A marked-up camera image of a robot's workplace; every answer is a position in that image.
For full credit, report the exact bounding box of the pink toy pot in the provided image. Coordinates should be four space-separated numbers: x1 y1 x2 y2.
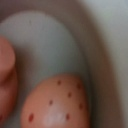
0 0 128 128

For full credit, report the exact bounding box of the orange spotted toy food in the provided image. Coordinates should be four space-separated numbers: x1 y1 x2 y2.
21 75 90 128

